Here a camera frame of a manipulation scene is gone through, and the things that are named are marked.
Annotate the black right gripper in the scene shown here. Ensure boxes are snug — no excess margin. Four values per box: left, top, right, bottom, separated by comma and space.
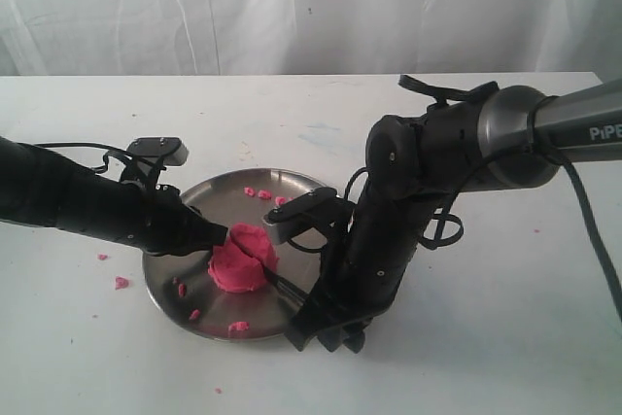
285, 182, 445, 353

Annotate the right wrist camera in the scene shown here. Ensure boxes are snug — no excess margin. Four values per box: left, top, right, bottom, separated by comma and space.
262, 187, 338, 245

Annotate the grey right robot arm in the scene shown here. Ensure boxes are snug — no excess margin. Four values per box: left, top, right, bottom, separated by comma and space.
285, 75, 621, 353

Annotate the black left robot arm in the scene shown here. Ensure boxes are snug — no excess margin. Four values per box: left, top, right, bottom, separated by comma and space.
1, 137, 227, 257

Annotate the black knife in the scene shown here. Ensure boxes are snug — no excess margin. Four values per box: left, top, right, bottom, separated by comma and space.
228, 237, 308, 301

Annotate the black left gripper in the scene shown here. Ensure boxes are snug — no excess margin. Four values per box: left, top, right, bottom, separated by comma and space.
116, 184, 228, 256

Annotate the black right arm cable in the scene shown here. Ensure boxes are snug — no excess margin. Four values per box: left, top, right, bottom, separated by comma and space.
286, 73, 622, 329

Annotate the white backdrop curtain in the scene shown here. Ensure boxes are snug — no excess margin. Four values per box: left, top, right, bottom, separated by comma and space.
1, 0, 621, 80

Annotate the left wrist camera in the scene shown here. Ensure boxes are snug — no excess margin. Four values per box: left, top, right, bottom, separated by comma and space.
127, 137, 190, 166

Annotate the pink dough lump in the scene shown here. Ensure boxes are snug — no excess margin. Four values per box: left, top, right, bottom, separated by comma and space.
208, 223, 279, 294

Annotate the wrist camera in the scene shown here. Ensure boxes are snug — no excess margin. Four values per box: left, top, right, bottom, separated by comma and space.
262, 187, 338, 245
127, 137, 190, 166

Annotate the round steel plate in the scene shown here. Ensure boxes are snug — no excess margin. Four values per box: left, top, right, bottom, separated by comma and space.
142, 168, 326, 342

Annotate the pink sand crumb large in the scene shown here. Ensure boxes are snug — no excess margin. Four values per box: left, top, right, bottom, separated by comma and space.
115, 276, 129, 290

